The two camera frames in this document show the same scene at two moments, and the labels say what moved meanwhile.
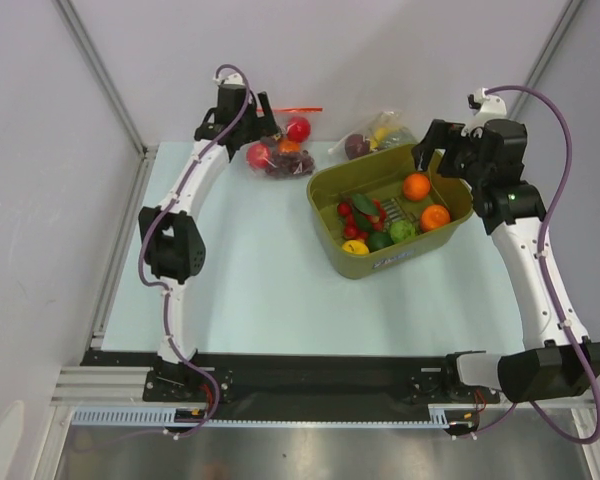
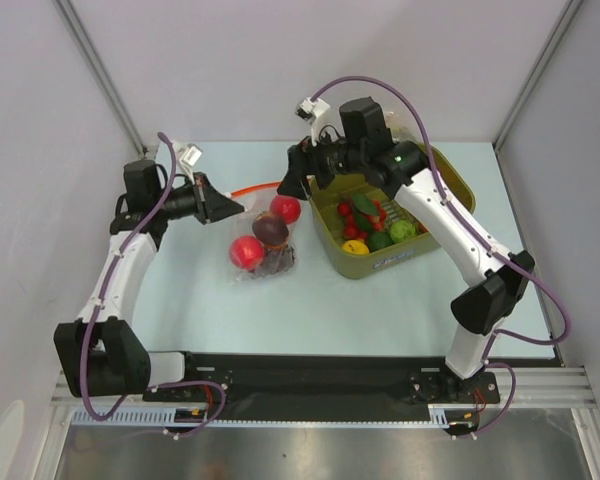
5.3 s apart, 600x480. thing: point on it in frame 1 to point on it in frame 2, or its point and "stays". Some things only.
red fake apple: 298,129 to 286,207
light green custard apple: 401,230 stays
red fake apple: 258,156 to 247,252
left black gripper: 260,125 to 210,206
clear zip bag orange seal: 291,152 to 262,237
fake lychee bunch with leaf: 362,215 stays
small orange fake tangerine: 286,146 to 275,247
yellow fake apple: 355,247 stays
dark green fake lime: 378,240 stays
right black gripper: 443,141 to 303,163
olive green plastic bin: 375,209 stays
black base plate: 287,385 stays
